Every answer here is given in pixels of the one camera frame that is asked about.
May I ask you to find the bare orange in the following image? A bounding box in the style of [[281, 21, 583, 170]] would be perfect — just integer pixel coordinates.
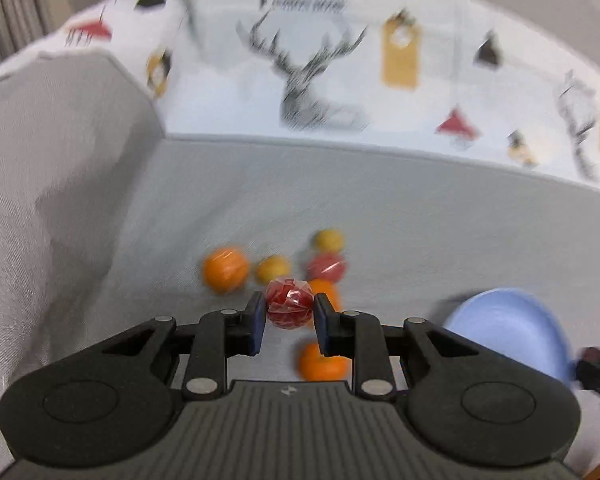
[[297, 342, 349, 382]]

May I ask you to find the oval orange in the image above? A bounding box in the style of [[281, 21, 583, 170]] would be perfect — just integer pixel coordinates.
[[308, 278, 341, 311]]

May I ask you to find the red fruit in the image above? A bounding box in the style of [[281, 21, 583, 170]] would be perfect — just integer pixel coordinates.
[[306, 252, 348, 283], [264, 278, 314, 330]]

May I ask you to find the red fruit back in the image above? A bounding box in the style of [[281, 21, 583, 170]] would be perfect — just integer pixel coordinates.
[[306, 252, 348, 283]]

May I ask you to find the yellow small fruit back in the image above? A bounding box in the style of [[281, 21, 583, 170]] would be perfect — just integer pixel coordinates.
[[312, 229, 346, 254]]

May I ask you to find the yellow small fruit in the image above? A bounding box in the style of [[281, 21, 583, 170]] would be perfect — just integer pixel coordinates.
[[254, 255, 291, 285], [312, 229, 346, 254]]

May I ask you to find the blue round plate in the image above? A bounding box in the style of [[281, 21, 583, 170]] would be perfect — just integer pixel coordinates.
[[444, 288, 574, 386]]

